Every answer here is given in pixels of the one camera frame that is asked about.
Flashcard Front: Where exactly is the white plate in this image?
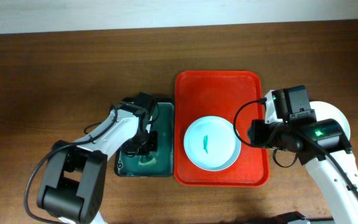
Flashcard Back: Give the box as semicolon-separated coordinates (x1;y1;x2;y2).
310;101;351;140

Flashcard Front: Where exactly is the light blue plate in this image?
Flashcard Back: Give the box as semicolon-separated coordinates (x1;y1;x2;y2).
183;116;241;172

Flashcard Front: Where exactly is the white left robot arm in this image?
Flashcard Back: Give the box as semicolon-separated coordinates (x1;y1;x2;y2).
36;93;157;223

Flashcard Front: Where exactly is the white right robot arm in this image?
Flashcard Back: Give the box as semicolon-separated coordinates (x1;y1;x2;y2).
248;86;358;223

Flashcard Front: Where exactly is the black water basin tray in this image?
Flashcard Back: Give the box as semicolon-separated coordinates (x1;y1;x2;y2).
114;99;174;177

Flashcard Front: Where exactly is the red plastic tray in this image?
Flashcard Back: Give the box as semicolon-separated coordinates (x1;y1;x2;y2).
173;70;270;187

